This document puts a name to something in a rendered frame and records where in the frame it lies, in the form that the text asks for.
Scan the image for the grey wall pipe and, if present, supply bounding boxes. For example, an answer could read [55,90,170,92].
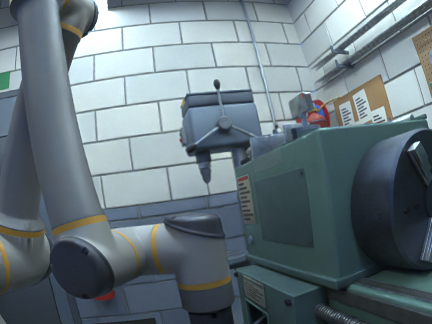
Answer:
[239,0,282,133]

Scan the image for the brown pegboard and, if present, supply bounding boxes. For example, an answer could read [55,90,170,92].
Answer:
[411,26,432,88]

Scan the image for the grey box with red patch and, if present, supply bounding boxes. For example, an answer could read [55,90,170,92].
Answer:
[287,91,317,120]

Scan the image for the grey chuck jaw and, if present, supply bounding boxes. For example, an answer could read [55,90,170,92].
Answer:
[406,140,432,186]
[419,218,432,265]

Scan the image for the dark lathe chuck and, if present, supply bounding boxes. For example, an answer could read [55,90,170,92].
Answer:
[350,127,432,272]

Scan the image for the grey wall cable tray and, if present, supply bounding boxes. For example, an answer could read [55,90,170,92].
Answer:
[309,0,432,86]

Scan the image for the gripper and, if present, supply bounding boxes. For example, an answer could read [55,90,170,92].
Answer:
[187,308,235,324]

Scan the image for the red round button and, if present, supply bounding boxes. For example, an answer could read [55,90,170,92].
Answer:
[93,289,117,302]

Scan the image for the green engine lathe body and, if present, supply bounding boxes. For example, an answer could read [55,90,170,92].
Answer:
[234,113,432,324]

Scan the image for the grey machine behind lathe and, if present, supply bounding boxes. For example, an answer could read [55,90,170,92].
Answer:
[235,123,301,167]

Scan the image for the cork notice board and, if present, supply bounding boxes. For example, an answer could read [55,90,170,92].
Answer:
[332,74,395,128]

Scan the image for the dark lathe lead screw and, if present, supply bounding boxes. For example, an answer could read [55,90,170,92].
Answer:
[313,302,372,324]

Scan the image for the grey-blue drill press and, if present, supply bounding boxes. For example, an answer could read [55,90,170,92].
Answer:
[177,78,264,185]

